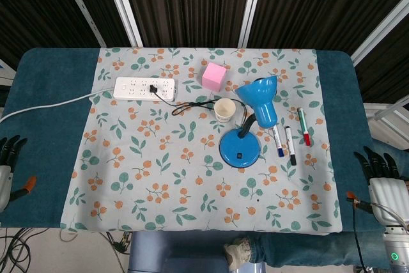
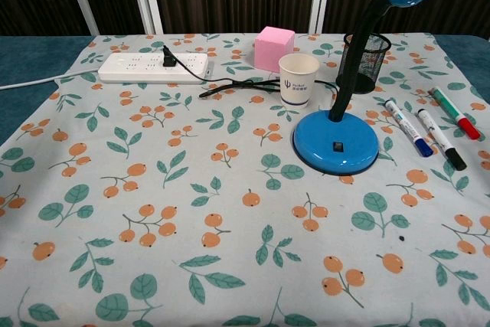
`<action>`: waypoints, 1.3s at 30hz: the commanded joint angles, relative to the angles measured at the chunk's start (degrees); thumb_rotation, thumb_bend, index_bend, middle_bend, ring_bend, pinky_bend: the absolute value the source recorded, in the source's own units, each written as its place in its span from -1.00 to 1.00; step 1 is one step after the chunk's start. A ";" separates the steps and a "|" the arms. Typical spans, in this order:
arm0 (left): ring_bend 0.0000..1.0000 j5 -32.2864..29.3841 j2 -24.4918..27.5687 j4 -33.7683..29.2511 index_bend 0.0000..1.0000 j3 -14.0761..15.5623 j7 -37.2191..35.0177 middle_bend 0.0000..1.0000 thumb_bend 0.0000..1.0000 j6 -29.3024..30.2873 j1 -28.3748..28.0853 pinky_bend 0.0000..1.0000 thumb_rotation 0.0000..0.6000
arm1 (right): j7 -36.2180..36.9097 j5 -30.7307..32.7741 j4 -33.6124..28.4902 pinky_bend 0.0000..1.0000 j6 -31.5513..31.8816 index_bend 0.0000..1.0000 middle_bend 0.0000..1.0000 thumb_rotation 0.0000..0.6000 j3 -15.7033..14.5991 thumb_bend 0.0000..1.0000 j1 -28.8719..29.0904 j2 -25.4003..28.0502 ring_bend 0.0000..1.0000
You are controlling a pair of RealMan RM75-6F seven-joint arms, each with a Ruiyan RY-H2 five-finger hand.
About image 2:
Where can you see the black power plug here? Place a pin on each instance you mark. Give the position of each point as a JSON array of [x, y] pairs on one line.
[[168, 61]]

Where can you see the white paper cup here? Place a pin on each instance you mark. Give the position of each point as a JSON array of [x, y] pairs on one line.
[[294, 89]]

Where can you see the pink foam cube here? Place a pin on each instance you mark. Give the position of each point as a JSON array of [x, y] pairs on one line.
[[272, 47]]

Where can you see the red cap green marker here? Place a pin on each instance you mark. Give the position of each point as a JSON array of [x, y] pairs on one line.
[[451, 110]]

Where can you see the blue cap whiteboard marker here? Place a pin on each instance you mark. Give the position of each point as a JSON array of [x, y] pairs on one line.
[[406, 124]]

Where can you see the white power strip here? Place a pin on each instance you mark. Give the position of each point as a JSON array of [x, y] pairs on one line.
[[126, 68]]

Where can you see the black cap whiteboard marker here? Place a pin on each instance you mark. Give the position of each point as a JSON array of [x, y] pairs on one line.
[[440, 139]]

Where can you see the floral orange leaf tablecloth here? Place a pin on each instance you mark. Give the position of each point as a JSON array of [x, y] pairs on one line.
[[191, 189]]

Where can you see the black mesh pen holder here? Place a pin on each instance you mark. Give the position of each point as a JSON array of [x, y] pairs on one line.
[[371, 66]]

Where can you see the blue desk lamp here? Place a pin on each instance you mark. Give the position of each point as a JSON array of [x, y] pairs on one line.
[[337, 143]]

